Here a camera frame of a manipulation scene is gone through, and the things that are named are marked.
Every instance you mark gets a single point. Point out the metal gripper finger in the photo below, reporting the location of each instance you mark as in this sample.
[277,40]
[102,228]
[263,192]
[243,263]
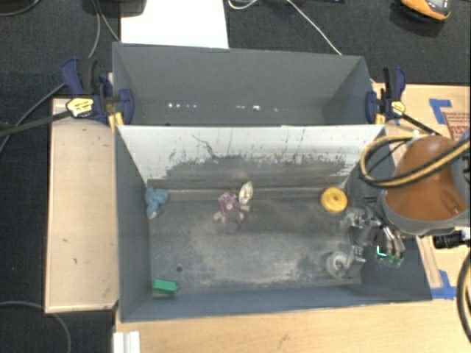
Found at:
[349,221]
[352,261]

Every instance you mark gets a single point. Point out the grey white roll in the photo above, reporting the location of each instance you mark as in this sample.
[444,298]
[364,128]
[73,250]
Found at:
[335,264]

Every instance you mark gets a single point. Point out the white and yellow shell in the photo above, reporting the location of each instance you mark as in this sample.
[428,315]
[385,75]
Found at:
[246,192]

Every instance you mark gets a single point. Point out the purple toy figure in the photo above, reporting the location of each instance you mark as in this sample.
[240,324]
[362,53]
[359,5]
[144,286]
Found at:
[229,202]

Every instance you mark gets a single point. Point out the brown cardboard board red print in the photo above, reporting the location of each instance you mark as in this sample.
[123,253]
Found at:
[423,99]

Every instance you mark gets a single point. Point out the grey metal bin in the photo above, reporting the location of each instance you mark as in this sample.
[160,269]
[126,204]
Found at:
[239,86]

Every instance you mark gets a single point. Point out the green block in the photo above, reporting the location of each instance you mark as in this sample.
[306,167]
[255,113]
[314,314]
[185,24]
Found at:
[164,287]

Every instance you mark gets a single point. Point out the blue toy animal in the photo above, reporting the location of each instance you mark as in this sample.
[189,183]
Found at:
[155,200]

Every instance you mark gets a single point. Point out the pale wood board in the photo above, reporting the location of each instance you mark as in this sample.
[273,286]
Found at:
[81,204]

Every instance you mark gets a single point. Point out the black cylinder on white bracket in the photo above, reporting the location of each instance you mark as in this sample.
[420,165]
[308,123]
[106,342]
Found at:
[449,239]

